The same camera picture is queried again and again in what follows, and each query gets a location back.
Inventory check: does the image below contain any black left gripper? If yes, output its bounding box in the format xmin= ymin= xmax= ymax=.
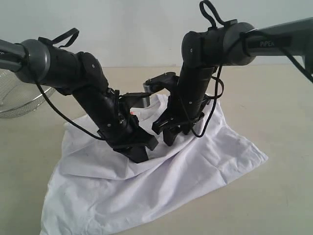
xmin=96 ymin=107 xmax=158 ymax=164

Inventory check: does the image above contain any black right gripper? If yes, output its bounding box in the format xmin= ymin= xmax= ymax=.
xmin=152 ymin=93 xmax=210 ymax=146

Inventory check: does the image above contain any white t-shirt red print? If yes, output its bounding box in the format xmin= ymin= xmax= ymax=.
xmin=41 ymin=105 xmax=268 ymax=235

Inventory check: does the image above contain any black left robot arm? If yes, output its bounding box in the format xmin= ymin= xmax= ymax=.
xmin=0 ymin=28 xmax=158 ymax=164

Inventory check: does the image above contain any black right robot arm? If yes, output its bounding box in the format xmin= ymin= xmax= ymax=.
xmin=146 ymin=18 xmax=313 ymax=146

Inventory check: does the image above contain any metal mesh basket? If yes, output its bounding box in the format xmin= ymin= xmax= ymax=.
xmin=0 ymin=69 xmax=45 ymax=118

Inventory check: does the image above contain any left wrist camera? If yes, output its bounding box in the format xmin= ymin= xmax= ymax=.
xmin=118 ymin=93 xmax=152 ymax=109

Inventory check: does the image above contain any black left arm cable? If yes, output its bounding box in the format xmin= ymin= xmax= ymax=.
xmin=34 ymin=82 xmax=108 ymax=141

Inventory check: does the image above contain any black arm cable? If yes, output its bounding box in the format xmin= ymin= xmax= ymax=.
xmin=34 ymin=82 xmax=108 ymax=141
xmin=190 ymin=0 xmax=313 ymax=139

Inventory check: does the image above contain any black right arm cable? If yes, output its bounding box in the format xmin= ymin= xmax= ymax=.
xmin=190 ymin=0 xmax=313 ymax=139

